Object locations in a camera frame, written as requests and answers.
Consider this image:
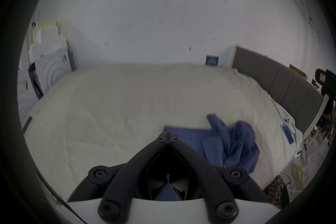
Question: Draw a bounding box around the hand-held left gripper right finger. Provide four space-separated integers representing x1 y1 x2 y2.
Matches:
168 132 271 222

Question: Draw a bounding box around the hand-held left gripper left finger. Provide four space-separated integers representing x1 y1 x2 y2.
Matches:
67 132 169 222

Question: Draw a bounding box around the dark blue shirt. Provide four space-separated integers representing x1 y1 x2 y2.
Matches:
156 113 260 201

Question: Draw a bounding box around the bed with beige sheet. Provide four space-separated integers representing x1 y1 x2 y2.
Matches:
23 63 305 204

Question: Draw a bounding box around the leopard print cloth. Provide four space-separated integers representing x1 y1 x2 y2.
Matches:
265 175 290 209

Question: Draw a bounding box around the blue card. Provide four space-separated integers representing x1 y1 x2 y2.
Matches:
280 124 295 145

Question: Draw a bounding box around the grey padded headboard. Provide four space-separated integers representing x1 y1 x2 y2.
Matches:
232 45 325 135

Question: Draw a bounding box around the pale coiled cable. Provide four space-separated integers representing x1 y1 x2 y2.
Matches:
291 163 307 190

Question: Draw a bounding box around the black tripod with camera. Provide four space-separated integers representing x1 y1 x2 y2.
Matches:
314 68 336 114

